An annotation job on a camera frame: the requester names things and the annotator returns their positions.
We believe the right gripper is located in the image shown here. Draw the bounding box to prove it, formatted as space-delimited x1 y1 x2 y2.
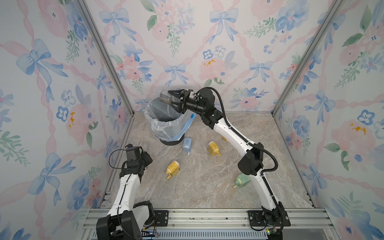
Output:
168 89 208 116

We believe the clear sharpener shavings tray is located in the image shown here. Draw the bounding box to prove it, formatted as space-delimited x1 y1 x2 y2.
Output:
160 90 173 105

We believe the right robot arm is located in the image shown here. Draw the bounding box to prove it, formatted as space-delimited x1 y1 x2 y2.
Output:
160 87 290 231

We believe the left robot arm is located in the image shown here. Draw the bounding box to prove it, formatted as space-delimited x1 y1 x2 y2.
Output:
96 144 156 240

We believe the blue pencil sharpener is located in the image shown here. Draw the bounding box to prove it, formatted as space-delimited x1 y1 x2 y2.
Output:
183 138 192 155

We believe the green pencil sharpener right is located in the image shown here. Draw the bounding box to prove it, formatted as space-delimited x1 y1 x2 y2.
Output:
233 174 250 188

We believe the clear trash bag blue band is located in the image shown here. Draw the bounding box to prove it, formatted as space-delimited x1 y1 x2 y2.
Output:
144 98 196 141

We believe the black trash bin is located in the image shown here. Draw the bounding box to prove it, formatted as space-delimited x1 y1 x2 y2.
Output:
160 134 185 146

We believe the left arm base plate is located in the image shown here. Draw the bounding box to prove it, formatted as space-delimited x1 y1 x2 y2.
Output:
144 210 169 228

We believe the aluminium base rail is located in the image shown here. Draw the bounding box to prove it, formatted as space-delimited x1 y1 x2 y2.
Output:
77 207 340 240

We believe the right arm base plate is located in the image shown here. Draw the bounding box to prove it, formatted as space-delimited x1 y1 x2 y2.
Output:
247 210 291 228

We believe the left corner aluminium post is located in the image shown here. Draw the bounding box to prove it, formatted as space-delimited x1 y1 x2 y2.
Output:
74 0 135 117

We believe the corner aluminium post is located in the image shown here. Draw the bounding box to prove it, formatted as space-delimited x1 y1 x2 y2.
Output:
272 0 345 117
74 0 135 117

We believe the right corner aluminium post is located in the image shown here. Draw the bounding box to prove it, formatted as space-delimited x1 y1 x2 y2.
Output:
272 0 345 117

